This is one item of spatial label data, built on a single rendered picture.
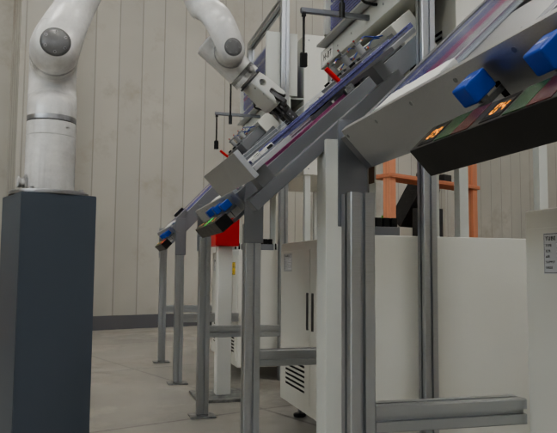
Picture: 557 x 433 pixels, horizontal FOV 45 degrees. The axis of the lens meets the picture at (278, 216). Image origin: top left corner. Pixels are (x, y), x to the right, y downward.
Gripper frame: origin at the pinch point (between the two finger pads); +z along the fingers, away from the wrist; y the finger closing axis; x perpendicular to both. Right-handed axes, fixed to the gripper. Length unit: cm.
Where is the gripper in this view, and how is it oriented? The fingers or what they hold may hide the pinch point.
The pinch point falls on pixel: (290, 118)
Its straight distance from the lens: 191.5
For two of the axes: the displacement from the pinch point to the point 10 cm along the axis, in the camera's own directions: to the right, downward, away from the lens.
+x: -5.8, 7.5, -3.2
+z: 7.4, 6.5, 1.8
